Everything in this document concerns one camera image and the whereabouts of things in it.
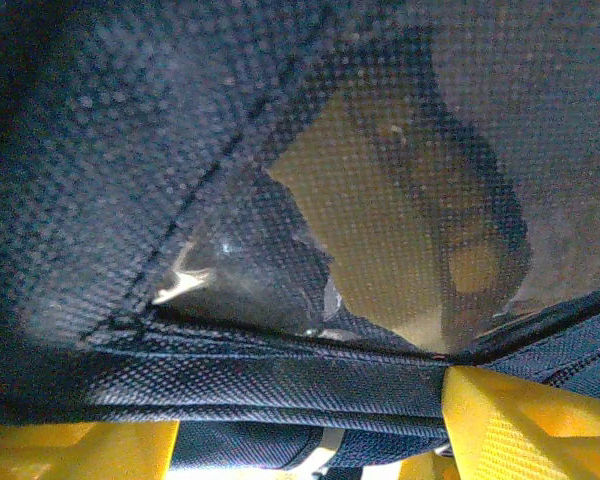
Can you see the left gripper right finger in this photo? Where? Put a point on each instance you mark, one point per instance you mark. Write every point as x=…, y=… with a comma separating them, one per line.
x=530, y=440

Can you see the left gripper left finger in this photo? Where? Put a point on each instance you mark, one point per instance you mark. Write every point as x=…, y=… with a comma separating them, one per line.
x=80, y=452

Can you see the navy blue backpack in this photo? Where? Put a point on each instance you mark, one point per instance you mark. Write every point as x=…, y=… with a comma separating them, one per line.
x=130, y=150

